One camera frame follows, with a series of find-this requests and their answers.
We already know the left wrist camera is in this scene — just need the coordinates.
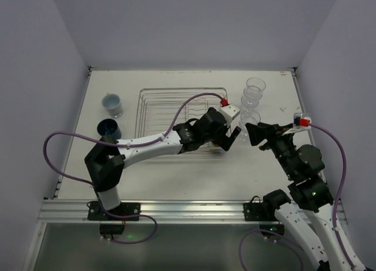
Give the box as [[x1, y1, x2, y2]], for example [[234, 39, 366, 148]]
[[219, 104, 240, 127]]

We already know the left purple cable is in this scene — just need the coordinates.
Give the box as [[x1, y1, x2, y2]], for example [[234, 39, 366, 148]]
[[43, 93, 230, 186]]

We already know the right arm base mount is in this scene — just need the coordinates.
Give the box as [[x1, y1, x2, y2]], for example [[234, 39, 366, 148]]
[[243, 189, 291, 239]]

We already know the cream brown cup front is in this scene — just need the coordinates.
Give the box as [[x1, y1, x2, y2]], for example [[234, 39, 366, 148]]
[[209, 142, 224, 152]]

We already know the aluminium mounting rail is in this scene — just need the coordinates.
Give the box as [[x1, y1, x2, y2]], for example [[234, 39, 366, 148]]
[[38, 199, 347, 225]]

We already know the purple cable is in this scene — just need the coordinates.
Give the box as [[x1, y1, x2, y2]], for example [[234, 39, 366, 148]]
[[299, 118, 358, 270], [43, 93, 230, 186]]

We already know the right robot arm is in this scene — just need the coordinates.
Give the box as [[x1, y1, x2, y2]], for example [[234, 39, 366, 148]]
[[246, 118, 367, 270]]

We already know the dark blue ceramic cup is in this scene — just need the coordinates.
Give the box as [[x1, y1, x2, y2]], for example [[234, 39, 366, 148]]
[[96, 118, 122, 139]]

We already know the clear glass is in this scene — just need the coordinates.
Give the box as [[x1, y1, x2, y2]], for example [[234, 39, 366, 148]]
[[245, 78, 266, 97], [240, 96, 260, 108], [240, 105, 258, 117], [239, 110, 261, 140], [241, 87, 263, 108]]

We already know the wire dish rack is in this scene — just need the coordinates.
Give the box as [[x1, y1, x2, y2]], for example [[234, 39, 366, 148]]
[[135, 87, 233, 157]]

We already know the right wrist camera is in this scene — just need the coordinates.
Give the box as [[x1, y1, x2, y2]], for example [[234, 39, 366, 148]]
[[283, 112, 311, 135]]

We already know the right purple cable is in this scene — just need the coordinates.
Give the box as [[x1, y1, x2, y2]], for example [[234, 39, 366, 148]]
[[299, 118, 358, 270]]

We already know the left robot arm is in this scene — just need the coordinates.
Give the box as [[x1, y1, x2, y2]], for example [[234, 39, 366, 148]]
[[84, 105, 241, 211]]

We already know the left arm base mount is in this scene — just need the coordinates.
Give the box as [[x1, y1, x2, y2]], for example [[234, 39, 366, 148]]
[[86, 201, 140, 239]]

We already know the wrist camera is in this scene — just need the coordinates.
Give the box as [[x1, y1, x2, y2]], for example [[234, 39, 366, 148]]
[[283, 112, 311, 135], [219, 104, 240, 127]]

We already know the light blue footed cup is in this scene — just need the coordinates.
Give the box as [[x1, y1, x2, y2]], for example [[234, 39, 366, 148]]
[[102, 93, 123, 118]]

